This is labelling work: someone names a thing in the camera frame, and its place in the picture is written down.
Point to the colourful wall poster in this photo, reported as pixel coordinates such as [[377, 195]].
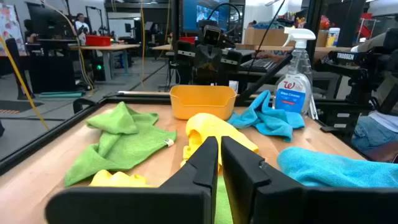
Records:
[[11, 29]]

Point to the large blue display screen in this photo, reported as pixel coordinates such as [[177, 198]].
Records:
[[192, 15]]

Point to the brown cardboard box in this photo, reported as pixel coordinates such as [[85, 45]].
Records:
[[267, 36]]

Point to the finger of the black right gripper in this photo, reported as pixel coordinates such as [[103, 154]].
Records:
[[204, 62], [217, 62]]

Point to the blue microfiber towel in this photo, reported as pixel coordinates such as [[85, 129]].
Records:
[[267, 121], [326, 168]]

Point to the green microfiber towel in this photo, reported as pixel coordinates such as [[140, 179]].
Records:
[[223, 205]]

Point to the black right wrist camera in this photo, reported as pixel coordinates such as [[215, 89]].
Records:
[[212, 36]]

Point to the wooden top table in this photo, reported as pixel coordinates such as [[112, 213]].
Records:
[[105, 47]]

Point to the green cloth top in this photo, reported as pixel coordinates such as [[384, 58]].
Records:
[[124, 140]]

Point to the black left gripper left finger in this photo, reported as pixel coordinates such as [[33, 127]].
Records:
[[174, 202]]

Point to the black desk cabinet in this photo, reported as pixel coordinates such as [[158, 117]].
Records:
[[53, 68]]

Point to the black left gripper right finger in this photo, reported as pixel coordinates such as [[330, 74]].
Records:
[[280, 202]]

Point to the black monitor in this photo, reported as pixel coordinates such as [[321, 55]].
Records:
[[49, 20]]

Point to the red plastic bin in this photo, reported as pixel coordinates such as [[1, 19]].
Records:
[[98, 40], [187, 40]]

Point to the black computer case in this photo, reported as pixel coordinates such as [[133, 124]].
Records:
[[101, 74]]

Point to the white wipes canister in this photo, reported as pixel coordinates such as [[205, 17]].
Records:
[[333, 37]]

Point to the black metal table frame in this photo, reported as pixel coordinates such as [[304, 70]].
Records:
[[46, 137]]

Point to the orange plastic basket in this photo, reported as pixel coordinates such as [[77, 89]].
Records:
[[202, 102]]

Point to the glass cleaner spray bottle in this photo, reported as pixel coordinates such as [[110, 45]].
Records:
[[292, 93]]

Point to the black keyboard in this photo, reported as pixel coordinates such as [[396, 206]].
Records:
[[259, 64]]

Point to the person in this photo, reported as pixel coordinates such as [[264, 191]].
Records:
[[373, 133], [81, 26]]

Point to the yellow microfiber towel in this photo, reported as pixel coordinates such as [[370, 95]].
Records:
[[208, 127], [118, 180]]

